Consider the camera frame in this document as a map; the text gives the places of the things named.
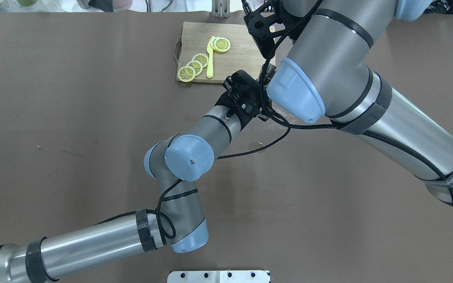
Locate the bamboo cutting board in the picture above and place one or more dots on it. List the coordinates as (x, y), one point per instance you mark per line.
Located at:
(243, 54)

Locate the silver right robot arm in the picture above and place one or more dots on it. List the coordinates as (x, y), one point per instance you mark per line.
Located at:
(324, 75)

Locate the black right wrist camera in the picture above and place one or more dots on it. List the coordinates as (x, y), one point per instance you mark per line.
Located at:
(259, 23)

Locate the steel double jigger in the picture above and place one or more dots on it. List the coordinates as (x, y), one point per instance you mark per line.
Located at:
(266, 75)

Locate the yellow plastic knife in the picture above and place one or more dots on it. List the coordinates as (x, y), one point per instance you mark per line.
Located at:
(210, 67)

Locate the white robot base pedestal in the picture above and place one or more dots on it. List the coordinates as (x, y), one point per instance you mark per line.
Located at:
(220, 276)

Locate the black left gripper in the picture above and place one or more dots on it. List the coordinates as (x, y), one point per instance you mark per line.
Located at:
(225, 101)

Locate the aluminium frame post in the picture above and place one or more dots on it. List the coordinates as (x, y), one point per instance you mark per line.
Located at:
(221, 9)

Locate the lemon slice under pair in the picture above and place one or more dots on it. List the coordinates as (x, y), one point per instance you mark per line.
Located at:
(211, 43)

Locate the lemon slice front pair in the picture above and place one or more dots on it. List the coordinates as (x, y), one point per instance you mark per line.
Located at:
(222, 44)

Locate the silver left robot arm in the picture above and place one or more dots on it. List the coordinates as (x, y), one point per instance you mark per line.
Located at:
(71, 152)

